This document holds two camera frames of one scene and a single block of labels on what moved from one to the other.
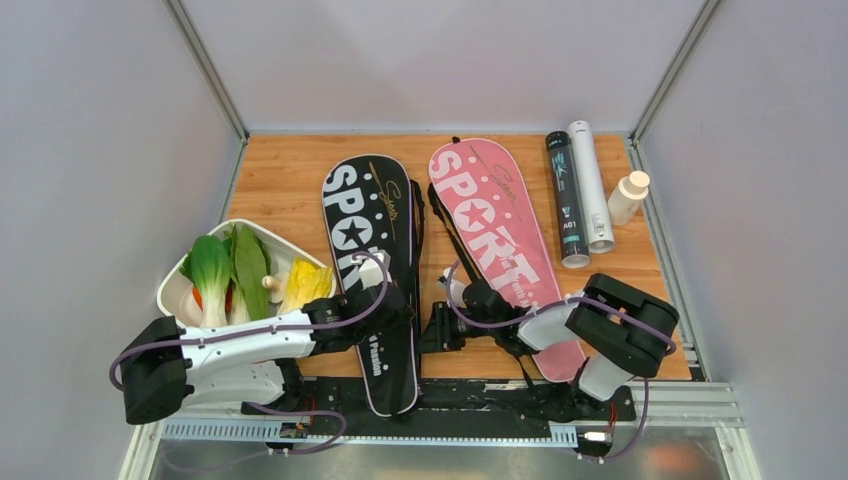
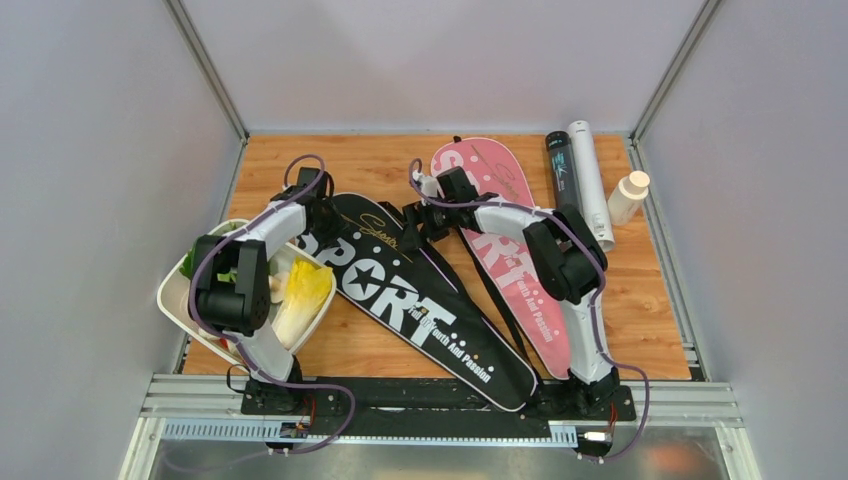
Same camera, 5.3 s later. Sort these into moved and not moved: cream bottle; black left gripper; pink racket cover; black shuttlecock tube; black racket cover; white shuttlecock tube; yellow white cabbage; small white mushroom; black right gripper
Moved: black left gripper; black racket cover; black right gripper
Not moved: yellow white cabbage; black shuttlecock tube; white shuttlecock tube; cream bottle; small white mushroom; pink racket cover
